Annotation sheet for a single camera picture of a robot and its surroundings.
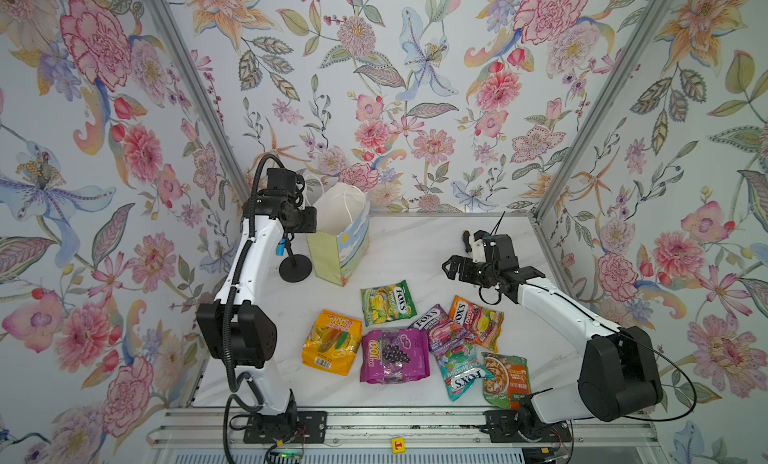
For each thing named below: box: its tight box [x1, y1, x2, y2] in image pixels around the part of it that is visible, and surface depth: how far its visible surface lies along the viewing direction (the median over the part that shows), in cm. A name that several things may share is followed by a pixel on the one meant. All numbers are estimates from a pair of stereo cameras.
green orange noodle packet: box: [481, 352, 531, 410], surface depth 82 cm
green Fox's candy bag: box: [360, 280, 417, 327], surface depth 95 cm
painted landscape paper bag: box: [304, 174, 371, 287], surface depth 94 cm
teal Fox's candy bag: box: [434, 344, 495, 402], surface depth 82 cm
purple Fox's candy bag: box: [408, 304, 467, 354], surface depth 88 cm
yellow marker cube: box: [391, 437, 406, 454], surface depth 72 cm
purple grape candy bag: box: [360, 329, 431, 384], surface depth 82 cm
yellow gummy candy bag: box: [302, 310, 363, 376], surface depth 85 cm
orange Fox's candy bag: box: [449, 295, 505, 353], surface depth 91 cm
